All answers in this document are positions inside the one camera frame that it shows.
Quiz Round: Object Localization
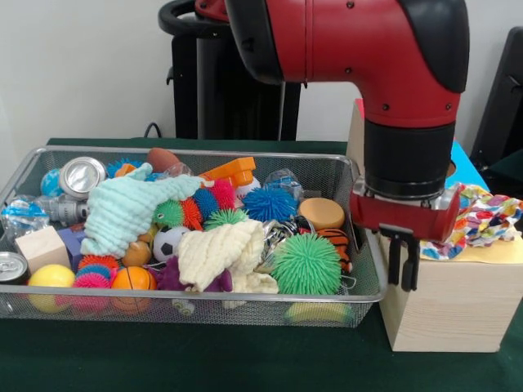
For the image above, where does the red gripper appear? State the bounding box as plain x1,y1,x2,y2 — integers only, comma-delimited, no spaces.
349,181,462,293

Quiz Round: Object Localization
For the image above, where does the polka-dot cloth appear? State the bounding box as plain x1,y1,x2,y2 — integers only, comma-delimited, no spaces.
420,183,523,261

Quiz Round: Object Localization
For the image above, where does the clear mesh bin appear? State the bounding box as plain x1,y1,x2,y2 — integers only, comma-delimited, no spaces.
0,145,389,329

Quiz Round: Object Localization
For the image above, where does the wooden box with three holes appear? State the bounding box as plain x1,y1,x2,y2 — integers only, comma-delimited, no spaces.
346,99,523,354

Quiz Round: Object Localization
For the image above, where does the tan round wooden block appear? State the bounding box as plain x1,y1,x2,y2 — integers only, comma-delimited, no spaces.
298,198,346,232

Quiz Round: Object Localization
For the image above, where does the green spiky ball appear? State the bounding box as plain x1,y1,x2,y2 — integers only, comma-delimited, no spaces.
270,234,343,296

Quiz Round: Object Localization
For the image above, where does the blue spiky ball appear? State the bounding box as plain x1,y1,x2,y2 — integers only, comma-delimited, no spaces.
242,186,299,224

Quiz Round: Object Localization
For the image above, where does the black upright panel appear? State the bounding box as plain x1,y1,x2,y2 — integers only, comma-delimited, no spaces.
470,27,523,176

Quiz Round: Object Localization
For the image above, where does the cream yellow cloth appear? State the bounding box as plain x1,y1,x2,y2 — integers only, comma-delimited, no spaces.
177,219,279,295

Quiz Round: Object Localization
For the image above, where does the orange plastic toy brick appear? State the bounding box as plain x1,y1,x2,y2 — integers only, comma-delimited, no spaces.
200,156,257,190

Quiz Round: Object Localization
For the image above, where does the dark green tablecloth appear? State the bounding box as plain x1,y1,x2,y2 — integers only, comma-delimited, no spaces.
0,137,523,392

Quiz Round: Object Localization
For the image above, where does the small soccer ball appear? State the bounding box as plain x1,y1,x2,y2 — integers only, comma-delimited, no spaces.
152,226,190,264

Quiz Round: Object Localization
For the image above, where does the small orange basketball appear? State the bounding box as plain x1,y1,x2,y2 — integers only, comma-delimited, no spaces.
111,266,157,313

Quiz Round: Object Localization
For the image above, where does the mint green cloth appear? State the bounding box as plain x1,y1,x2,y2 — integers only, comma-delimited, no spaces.
80,163,205,259

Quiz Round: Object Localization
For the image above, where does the pink spiky ball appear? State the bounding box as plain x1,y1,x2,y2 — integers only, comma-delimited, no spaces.
74,263,114,290

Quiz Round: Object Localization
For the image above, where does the silver drink can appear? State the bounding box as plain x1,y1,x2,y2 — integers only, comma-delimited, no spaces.
59,157,107,200

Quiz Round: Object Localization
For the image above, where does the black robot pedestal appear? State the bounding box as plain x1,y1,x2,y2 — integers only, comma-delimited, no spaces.
159,0,302,140

